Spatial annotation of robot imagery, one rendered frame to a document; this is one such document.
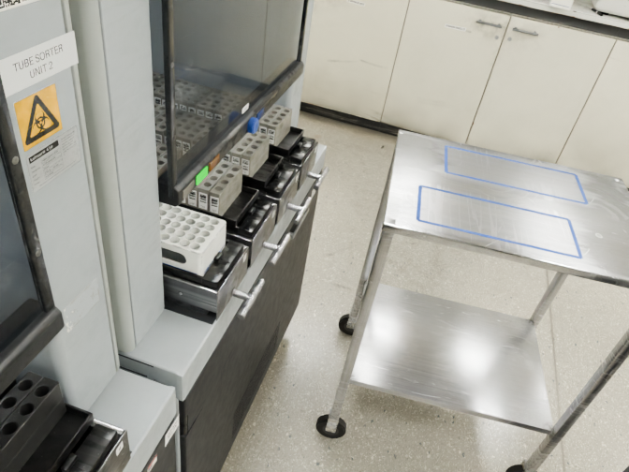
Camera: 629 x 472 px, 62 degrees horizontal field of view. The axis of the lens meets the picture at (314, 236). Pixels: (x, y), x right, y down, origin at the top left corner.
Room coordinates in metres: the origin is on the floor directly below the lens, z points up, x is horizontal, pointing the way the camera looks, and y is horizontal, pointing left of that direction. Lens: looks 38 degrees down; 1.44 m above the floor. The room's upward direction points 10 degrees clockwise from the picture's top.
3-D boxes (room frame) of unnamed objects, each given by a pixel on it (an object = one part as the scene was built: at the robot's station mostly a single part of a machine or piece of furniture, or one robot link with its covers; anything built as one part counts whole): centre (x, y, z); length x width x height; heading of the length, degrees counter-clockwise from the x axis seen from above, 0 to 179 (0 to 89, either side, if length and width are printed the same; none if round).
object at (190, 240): (0.71, 0.31, 0.83); 0.30 x 0.10 x 0.06; 79
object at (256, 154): (0.99, 0.16, 0.85); 0.12 x 0.02 x 0.06; 169
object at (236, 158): (1.00, 0.18, 0.85); 0.12 x 0.02 x 0.06; 169
